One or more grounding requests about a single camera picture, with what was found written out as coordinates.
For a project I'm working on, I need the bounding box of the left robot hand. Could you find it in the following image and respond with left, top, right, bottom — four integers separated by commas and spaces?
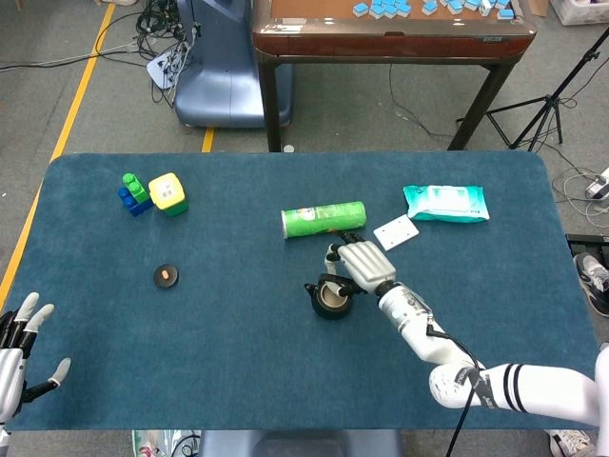
0, 291, 72, 424

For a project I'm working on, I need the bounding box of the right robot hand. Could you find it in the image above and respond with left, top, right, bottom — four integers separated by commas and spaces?
324, 231, 398, 296

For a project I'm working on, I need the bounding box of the black cast iron teapot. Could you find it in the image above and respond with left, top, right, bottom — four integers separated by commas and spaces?
304, 273, 356, 321

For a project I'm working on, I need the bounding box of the black lid with orange knob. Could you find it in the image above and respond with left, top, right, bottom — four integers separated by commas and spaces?
152, 264, 181, 289

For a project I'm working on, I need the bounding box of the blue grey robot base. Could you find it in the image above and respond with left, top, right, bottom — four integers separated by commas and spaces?
173, 0, 294, 129

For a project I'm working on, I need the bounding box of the yellow-lidded green container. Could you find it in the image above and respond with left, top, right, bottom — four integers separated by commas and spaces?
147, 172, 189, 218

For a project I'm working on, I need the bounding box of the white square plastic panel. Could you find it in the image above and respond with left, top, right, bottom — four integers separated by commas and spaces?
373, 213, 421, 252

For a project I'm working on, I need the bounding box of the green chips can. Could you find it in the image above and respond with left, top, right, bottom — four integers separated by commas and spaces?
280, 200, 368, 241

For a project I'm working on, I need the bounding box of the teal wet wipes pack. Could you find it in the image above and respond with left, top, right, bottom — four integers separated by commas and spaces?
403, 184, 491, 224

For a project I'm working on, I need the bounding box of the blue table cloth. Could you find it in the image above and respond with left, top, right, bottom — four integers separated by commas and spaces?
0, 151, 601, 432

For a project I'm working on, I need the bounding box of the dark blue robot torso base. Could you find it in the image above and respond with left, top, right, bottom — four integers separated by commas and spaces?
197, 429, 405, 457

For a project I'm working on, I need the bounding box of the blue building block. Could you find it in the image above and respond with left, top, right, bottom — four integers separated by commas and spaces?
117, 186, 154, 218

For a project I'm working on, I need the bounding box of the brown mahjong table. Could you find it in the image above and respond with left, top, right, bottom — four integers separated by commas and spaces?
250, 0, 538, 152

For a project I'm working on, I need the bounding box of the grey black sneaker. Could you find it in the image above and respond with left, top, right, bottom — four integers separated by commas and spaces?
573, 251, 609, 318

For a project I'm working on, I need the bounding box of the black tripod stand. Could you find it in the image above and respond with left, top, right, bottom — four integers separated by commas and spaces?
455, 28, 609, 152

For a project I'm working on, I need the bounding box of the green building block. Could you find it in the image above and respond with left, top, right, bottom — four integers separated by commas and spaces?
122, 172, 150, 205

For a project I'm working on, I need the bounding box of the white power adapter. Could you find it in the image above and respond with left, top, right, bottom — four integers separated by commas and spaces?
584, 166, 609, 201

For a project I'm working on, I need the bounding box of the white sneaker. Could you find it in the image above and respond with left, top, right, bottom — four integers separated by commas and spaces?
546, 427, 596, 457

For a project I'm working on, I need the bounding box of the white power strip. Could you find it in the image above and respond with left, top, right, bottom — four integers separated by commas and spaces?
146, 45, 191, 90

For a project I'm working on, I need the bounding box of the white crate with items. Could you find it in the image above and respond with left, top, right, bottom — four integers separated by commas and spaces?
549, 0, 609, 26

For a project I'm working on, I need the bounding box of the black cable bundle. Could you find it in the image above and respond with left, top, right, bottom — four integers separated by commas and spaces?
135, 0, 201, 106

